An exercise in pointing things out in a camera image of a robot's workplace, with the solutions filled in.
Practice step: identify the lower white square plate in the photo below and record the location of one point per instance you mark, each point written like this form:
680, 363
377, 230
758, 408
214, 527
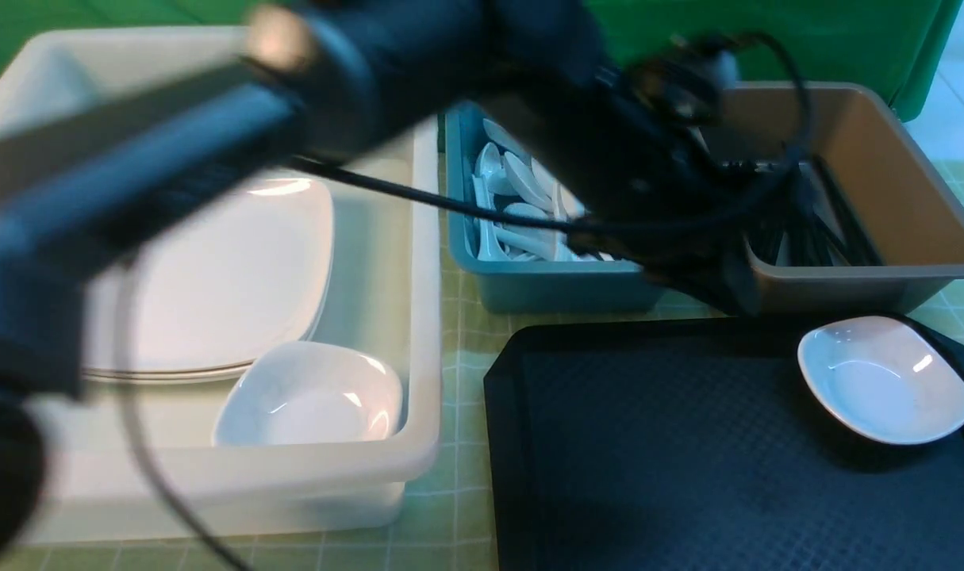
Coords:
204, 328

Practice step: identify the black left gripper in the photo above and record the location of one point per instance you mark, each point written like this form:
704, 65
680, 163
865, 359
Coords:
619, 137

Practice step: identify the teal plastic bin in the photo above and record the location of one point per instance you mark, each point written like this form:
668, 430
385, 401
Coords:
540, 286

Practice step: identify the white sauce dish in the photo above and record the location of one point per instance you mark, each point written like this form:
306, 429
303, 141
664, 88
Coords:
880, 378

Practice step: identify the green checked tablecloth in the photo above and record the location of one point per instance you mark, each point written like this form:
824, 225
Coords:
446, 517

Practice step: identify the large white plastic tub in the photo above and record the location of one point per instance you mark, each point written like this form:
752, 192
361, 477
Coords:
383, 300

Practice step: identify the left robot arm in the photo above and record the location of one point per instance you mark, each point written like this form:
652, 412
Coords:
328, 83

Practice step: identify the black chopsticks bundle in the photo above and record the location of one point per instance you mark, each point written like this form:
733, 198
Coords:
817, 226

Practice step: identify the green backdrop cloth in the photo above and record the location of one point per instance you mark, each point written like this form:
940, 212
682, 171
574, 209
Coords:
892, 47

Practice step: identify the black serving tray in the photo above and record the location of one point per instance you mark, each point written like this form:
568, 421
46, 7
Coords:
696, 445

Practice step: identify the white spoon left side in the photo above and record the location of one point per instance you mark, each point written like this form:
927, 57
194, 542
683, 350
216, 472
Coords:
490, 250

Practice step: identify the white bowl in tub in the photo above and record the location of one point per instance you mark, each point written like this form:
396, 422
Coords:
311, 393

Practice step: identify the brown plastic bin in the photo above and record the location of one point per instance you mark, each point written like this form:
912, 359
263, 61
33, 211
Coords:
913, 219

